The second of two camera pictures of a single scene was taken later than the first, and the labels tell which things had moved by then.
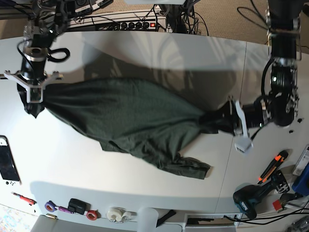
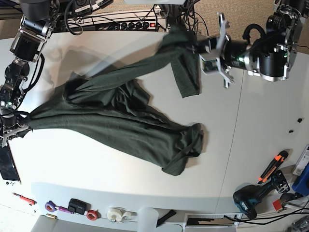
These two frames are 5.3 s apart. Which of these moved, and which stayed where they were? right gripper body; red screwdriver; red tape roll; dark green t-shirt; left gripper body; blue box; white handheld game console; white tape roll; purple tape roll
Moved: right gripper body; dark green t-shirt; left gripper body
Stayed: blue box; purple tape roll; red tape roll; red screwdriver; white handheld game console; white tape roll
